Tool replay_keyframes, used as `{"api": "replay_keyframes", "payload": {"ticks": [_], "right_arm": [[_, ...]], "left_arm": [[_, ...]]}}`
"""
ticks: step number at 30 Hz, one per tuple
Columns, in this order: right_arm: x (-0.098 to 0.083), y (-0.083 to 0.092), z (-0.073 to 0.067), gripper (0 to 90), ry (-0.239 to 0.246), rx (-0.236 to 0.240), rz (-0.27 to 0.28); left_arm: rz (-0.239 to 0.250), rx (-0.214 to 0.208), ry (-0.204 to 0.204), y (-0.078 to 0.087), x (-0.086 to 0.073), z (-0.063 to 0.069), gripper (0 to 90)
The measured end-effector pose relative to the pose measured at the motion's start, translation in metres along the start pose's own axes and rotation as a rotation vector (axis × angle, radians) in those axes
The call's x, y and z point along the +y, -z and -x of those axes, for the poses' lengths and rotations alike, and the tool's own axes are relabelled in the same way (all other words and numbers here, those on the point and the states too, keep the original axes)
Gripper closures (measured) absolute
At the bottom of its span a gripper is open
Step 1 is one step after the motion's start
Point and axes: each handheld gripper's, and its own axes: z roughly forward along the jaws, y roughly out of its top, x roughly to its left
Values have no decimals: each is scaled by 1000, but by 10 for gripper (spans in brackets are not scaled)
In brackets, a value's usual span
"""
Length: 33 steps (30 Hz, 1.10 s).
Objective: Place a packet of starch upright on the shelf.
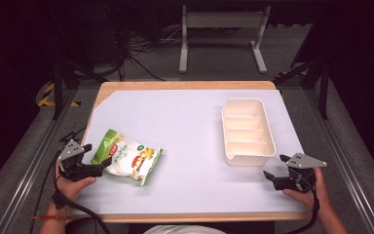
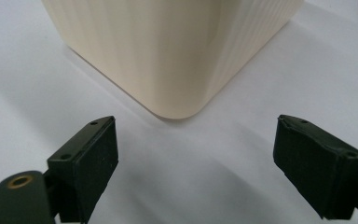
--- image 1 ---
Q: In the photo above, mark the aluminium floor rail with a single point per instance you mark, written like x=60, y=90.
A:
x=35, y=162
x=344, y=156

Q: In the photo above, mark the grey metal stand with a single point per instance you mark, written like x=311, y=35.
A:
x=222, y=20

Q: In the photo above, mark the person's left hand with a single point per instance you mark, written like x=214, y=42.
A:
x=69, y=188

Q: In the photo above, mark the yellow and black hazard tape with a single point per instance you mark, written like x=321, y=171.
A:
x=47, y=93

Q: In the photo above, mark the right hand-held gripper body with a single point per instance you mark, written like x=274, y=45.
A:
x=297, y=175

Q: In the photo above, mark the white divided plastic container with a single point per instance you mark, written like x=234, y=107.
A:
x=246, y=136

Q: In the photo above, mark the person's white clothing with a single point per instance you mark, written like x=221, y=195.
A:
x=183, y=230

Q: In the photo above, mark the white table mat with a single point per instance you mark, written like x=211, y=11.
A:
x=191, y=130

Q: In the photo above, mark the black tripod stand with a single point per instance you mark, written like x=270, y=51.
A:
x=57, y=91
x=324, y=94

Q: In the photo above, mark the person's right hand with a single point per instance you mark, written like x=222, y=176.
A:
x=315, y=195

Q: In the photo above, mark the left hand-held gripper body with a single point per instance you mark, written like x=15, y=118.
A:
x=73, y=169

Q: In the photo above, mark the green and white snack packet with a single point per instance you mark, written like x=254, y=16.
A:
x=130, y=159

